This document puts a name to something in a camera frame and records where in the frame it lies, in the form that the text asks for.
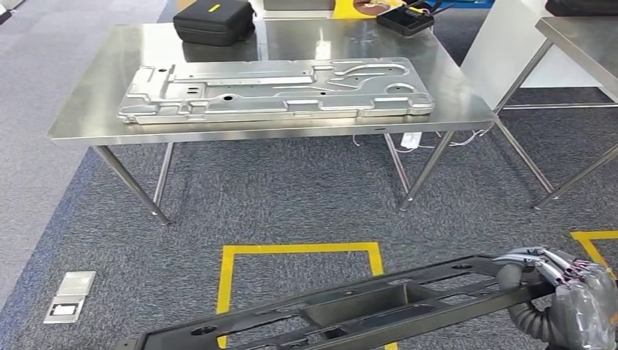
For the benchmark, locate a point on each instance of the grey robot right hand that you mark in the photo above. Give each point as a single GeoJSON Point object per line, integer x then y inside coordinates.
{"type": "Point", "coordinates": [589, 309]}

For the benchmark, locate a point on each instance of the long black plastic panel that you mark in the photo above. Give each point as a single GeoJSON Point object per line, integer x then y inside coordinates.
{"type": "Point", "coordinates": [362, 302]}

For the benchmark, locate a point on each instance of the stainless steel workbench table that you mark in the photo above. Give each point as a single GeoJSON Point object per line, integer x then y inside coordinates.
{"type": "Point", "coordinates": [96, 96]}
{"type": "Point", "coordinates": [579, 43]}

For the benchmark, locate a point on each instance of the yellow floor tape square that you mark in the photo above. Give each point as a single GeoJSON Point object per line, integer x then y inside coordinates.
{"type": "Point", "coordinates": [594, 235]}
{"type": "Point", "coordinates": [225, 290]}

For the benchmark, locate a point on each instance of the white power strip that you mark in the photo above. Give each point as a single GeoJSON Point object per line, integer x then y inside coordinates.
{"type": "Point", "coordinates": [411, 140]}

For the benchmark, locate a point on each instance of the black bag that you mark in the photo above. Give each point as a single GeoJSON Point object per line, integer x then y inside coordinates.
{"type": "Point", "coordinates": [579, 7]}

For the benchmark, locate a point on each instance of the black tray with tools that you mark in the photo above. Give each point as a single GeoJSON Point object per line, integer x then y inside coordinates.
{"type": "Point", "coordinates": [403, 21]}

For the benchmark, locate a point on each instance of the silver stamped metal panel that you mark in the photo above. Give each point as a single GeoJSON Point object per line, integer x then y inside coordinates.
{"type": "Point", "coordinates": [270, 92]}

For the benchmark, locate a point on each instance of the yellow sheet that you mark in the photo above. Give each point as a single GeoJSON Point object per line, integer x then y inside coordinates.
{"type": "Point", "coordinates": [343, 12]}

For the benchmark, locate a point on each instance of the black zipped carry case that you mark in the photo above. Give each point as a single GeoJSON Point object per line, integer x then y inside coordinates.
{"type": "Point", "coordinates": [212, 24]}

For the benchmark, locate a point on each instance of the silver floor socket box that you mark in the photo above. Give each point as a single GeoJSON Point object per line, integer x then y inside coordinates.
{"type": "Point", "coordinates": [72, 290]}

